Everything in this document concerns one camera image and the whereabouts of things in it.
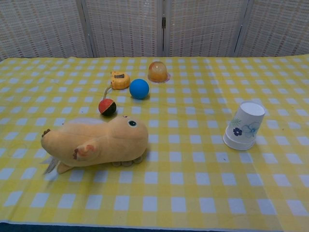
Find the orange plush animal toy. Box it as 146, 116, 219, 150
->
40, 115, 149, 175

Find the woven folding screen panel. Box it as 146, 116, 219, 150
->
235, 0, 309, 58
162, 0, 253, 58
0, 0, 90, 61
81, 0, 168, 58

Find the white floral paper cup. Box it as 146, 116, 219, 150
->
224, 101, 267, 146
223, 134, 255, 151

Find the orange peach ball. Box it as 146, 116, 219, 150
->
147, 61, 171, 83

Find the tan cord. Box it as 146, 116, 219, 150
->
103, 84, 114, 100

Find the red and black ball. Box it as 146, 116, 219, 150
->
98, 98, 117, 117

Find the yellow tape measure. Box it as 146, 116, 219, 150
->
110, 70, 131, 90

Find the yellow white checked tablecloth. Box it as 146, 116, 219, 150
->
0, 56, 309, 227

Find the blue ball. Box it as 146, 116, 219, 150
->
129, 78, 150, 100

